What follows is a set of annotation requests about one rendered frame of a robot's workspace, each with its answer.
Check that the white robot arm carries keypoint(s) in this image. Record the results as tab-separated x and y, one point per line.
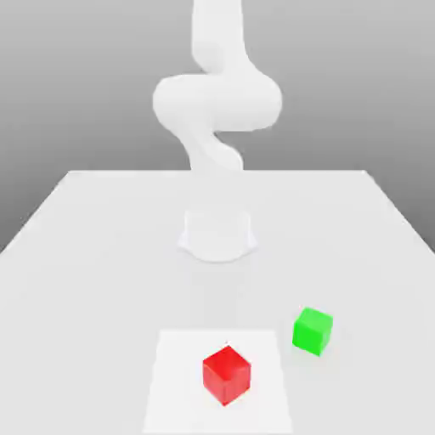
217	102

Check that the small green cube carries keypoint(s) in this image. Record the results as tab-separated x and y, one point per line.
312	331

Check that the small red cube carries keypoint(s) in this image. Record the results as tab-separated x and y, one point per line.
226	373

